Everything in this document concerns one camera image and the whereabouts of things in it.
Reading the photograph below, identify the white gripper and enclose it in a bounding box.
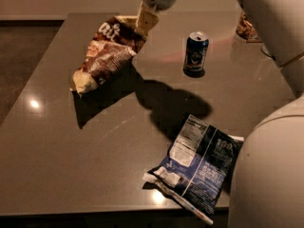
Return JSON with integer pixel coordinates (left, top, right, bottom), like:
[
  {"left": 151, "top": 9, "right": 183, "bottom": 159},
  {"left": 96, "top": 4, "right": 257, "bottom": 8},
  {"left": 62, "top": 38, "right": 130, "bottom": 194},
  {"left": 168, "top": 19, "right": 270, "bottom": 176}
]
[{"left": 135, "top": 0, "right": 177, "bottom": 37}]

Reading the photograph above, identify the blue soda can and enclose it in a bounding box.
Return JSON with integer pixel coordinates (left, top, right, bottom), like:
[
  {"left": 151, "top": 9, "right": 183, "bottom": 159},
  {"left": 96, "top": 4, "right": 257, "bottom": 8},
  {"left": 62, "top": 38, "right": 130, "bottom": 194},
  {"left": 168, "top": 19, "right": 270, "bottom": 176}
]
[{"left": 183, "top": 31, "right": 209, "bottom": 77}]

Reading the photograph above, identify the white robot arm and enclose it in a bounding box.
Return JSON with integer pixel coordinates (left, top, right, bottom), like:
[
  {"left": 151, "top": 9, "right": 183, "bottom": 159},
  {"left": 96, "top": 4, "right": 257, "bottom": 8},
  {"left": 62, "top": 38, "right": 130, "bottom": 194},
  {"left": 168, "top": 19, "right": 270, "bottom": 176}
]
[{"left": 227, "top": 0, "right": 304, "bottom": 228}]

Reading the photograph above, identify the brown chip bag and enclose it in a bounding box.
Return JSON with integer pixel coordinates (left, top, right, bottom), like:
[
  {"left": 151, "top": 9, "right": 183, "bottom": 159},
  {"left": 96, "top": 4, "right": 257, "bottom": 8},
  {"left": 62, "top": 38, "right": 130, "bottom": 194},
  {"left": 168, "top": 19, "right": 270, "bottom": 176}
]
[{"left": 70, "top": 15, "right": 146, "bottom": 96}]

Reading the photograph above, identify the blue chip bag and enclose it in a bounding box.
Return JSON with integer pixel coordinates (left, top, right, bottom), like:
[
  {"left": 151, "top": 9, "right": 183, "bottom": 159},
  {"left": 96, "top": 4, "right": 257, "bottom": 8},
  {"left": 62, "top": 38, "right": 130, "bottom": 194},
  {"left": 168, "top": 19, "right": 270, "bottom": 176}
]
[{"left": 143, "top": 115, "right": 244, "bottom": 225}]

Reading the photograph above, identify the glass jar with black lid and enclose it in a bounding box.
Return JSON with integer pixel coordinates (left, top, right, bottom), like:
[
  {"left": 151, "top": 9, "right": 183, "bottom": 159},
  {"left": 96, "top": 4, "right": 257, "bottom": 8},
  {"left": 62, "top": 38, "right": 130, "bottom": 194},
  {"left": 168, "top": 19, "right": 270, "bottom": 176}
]
[{"left": 236, "top": 11, "right": 262, "bottom": 43}]

